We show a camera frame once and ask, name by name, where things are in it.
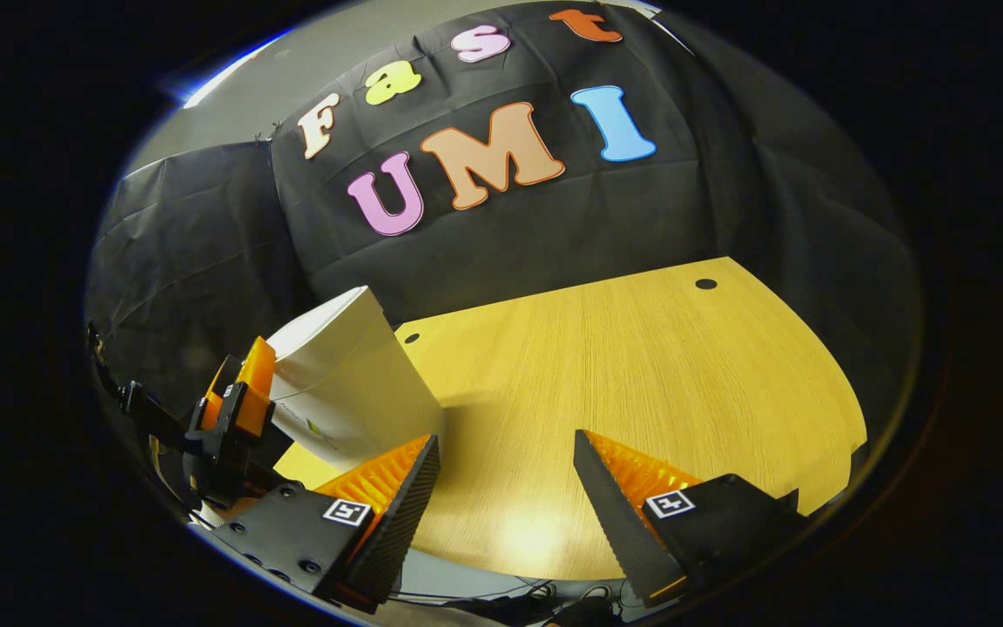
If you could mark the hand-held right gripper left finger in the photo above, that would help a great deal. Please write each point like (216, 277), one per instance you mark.
(397, 531)

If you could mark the white desktop garbage bin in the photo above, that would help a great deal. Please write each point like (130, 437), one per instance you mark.
(353, 383)

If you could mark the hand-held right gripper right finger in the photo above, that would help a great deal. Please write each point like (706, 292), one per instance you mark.
(619, 531)

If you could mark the wooden desktop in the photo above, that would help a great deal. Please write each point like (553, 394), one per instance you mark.
(641, 366)

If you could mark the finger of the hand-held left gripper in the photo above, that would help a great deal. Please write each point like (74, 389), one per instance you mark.
(212, 405)
(256, 392)

